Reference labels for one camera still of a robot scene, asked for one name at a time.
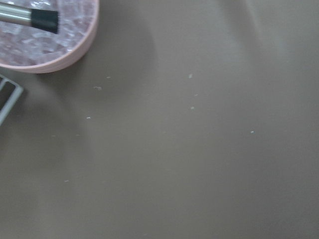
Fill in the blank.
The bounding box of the metal rack at corner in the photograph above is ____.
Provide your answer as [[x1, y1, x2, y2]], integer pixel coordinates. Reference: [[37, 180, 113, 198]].
[[0, 75, 24, 125]]

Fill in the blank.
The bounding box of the black handled metal tool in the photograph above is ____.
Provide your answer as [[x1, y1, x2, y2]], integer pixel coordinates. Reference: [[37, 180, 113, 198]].
[[0, 2, 59, 34]]

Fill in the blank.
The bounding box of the pink ice bowl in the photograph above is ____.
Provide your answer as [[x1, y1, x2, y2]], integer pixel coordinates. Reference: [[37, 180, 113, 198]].
[[0, 0, 100, 74]]

